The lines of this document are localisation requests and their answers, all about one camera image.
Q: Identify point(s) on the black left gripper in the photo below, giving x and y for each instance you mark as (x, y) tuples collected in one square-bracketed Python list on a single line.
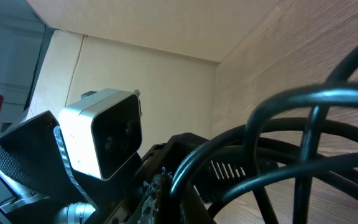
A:
[(123, 191)]

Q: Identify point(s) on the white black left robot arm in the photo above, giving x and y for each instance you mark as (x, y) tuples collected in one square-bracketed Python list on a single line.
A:
[(39, 185)]

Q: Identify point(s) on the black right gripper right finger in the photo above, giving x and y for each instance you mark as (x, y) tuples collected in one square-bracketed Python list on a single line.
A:
[(193, 210)]

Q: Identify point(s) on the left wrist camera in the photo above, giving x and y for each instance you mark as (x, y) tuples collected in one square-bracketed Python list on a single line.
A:
[(102, 131)]

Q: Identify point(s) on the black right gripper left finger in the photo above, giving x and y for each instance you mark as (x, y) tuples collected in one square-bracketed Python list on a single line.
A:
[(153, 206)]

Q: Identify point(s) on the cardboard wall panel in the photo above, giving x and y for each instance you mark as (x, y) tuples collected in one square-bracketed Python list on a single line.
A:
[(168, 50)]

